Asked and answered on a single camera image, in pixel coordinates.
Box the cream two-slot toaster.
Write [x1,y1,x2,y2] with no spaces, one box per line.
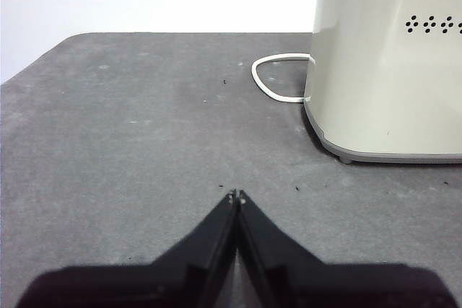
[302,0,462,164]

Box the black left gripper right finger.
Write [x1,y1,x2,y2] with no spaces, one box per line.
[237,190,460,308]

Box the white power cable with plug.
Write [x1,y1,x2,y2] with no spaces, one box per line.
[250,53,315,104]

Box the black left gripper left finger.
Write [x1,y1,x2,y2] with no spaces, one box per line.
[16,188,238,308]

